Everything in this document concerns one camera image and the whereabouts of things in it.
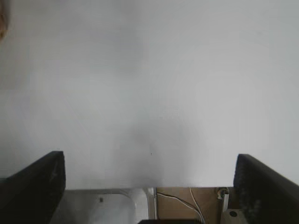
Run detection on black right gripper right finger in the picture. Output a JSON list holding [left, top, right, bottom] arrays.
[[233, 153, 299, 224]]

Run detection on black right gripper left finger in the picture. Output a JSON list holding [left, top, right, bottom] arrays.
[[0, 151, 66, 224]]

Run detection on tan woven wicker basket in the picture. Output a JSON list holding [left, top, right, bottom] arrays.
[[0, 0, 11, 43]]

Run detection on beige box with round hole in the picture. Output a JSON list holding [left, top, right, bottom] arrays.
[[221, 209, 246, 224]]

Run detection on white flat strip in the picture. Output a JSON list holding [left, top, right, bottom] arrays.
[[221, 193, 231, 211]]

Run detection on white rounded plastic housing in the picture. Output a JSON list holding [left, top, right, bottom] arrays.
[[50, 187, 155, 224]]

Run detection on thin white cable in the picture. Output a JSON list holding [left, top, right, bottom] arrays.
[[189, 187, 206, 224], [156, 192, 204, 224]]

